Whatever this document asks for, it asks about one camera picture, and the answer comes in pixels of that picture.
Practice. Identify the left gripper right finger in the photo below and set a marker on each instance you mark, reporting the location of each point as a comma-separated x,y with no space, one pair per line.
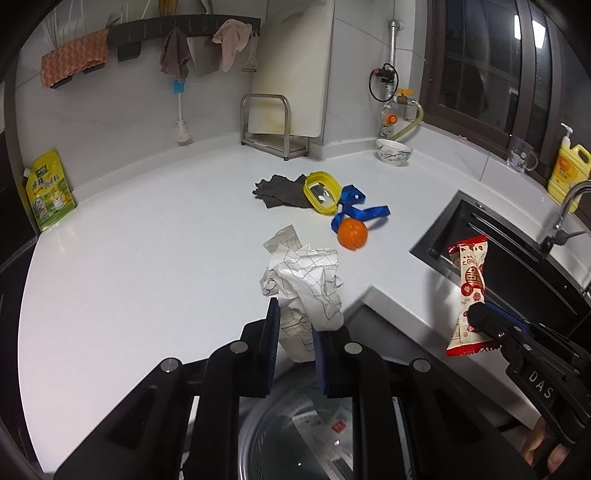
341,363

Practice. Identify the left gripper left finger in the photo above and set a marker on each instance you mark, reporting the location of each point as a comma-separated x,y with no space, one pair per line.
258,362

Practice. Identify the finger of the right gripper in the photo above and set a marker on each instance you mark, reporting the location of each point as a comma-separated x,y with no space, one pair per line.
518,324
496,330

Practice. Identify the red patterned snack wrapper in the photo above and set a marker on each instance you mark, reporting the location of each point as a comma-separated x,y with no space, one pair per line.
469,256

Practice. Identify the printed paper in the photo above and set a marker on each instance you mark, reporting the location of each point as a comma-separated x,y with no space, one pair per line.
305,281

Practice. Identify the orange tangerine peel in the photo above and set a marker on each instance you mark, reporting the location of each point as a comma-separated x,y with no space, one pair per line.
352,234

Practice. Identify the dark grey rag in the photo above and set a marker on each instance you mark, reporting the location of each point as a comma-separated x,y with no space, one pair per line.
281,191

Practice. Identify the yellow rimmed container lid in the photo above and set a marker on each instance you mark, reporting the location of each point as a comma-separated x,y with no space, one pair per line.
323,192

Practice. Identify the grey perforated trash bin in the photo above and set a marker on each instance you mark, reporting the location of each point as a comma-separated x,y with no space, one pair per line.
297,432

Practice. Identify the chrome kitchen faucet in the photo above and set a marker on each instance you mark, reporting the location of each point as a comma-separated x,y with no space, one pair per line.
556,236

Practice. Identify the black sink basin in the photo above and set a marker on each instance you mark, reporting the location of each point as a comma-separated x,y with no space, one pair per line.
518,278

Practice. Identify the clear glass mug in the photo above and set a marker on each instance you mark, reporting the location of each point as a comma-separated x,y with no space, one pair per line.
521,157

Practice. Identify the yellow dish soap bottle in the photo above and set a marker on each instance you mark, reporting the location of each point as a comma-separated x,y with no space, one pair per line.
572,167

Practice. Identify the white patterned ceramic bowl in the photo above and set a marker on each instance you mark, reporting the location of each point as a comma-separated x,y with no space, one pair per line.
393,153

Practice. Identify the metal cutting board rack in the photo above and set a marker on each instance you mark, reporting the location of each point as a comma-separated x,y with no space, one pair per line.
265,125

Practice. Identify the blue white bottle brush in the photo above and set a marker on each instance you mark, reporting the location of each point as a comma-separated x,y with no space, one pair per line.
181,133

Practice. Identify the yellow gas valve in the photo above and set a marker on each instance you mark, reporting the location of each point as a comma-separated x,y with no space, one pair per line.
403,96

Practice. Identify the dark framed window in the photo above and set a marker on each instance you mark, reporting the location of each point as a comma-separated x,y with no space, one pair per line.
497,70

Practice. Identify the yellow green seasoning pouch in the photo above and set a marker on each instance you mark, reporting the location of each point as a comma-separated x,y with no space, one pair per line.
47,190

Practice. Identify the hanging metal peeler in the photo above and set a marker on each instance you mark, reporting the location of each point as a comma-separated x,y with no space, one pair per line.
250,65

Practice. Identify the white cutting board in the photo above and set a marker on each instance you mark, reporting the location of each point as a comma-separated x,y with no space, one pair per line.
293,60

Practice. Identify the dark purple hanging cloth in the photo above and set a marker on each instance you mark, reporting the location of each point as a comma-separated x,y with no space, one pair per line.
175,55

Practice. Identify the pink hanging cloth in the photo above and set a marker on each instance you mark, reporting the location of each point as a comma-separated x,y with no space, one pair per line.
232,36

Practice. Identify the grey gas pipe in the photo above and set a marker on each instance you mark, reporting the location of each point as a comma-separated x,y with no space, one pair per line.
395,27

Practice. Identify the orange wavy dishcloth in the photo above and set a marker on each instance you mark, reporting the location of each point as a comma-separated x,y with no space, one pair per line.
73,57

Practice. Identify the black wall rail rack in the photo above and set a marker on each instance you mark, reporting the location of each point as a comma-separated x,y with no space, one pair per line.
159,27

